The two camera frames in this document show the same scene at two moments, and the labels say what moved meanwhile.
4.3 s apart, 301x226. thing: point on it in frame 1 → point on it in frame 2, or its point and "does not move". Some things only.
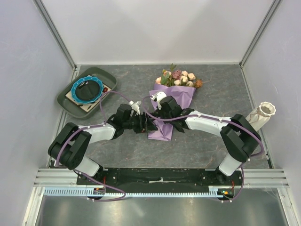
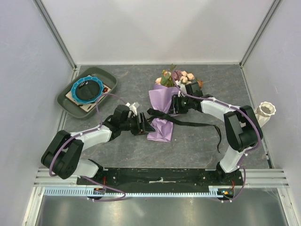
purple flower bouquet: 181,84 does not move
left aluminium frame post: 44,13 does not move
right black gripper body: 162,114 → 183,104
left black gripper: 146,126 does not move
